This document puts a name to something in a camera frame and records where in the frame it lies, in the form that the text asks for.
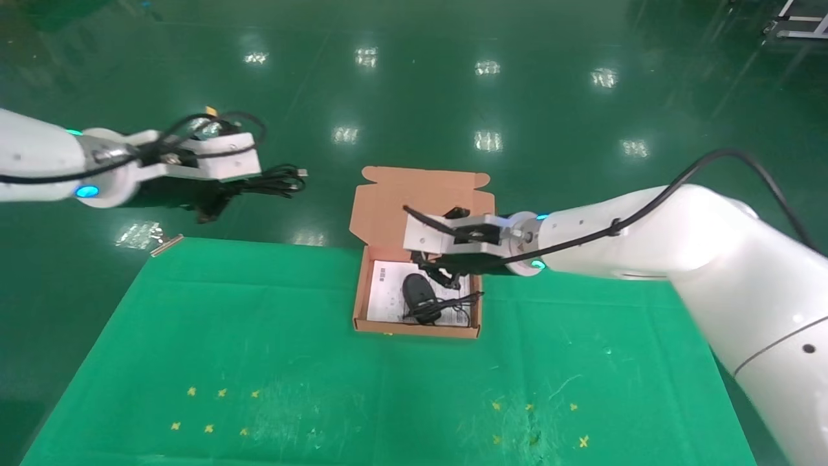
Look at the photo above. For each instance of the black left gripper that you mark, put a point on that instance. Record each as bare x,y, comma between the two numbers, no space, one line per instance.
168,193

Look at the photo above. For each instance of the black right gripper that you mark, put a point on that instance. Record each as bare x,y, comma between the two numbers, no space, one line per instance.
479,264

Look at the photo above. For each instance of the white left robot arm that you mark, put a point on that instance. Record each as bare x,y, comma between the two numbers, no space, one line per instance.
39,155

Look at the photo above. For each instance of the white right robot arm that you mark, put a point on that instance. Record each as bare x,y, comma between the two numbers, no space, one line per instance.
711,239

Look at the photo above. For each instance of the open brown cardboard box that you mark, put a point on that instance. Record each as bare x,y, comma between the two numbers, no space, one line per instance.
381,207

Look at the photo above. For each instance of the white printed instruction sheet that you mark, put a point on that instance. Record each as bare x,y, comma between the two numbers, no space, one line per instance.
388,298

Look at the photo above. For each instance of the metal binder clip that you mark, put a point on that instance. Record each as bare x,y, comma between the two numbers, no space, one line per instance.
165,244

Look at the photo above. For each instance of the green table cloth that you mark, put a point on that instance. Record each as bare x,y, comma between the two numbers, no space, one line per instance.
362,388

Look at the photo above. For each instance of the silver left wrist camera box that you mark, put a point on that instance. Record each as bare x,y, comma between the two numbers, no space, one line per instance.
226,165

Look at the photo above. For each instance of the white metal cart frame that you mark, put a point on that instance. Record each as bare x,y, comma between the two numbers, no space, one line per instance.
799,26

